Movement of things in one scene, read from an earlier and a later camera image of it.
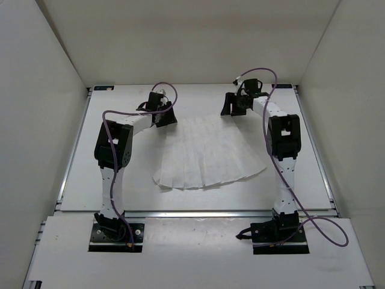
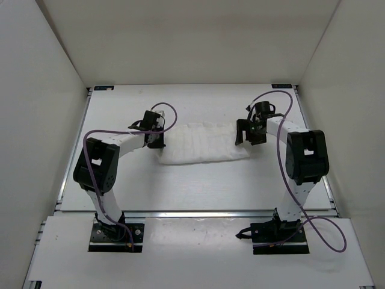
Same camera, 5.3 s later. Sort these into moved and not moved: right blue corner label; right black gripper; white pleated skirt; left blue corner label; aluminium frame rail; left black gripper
Moved: white pleated skirt; left black gripper; right black gripper
Not moved: aluminium frame rail; left blue corner label; right blue corner label
